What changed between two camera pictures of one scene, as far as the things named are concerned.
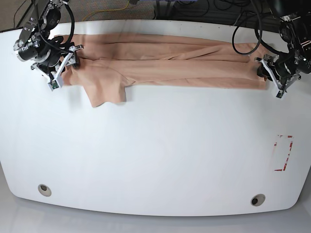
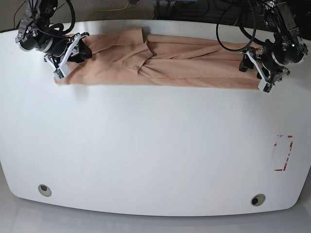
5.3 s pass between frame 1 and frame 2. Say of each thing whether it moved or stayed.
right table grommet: stayed
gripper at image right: moved
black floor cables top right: stayed
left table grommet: stayed
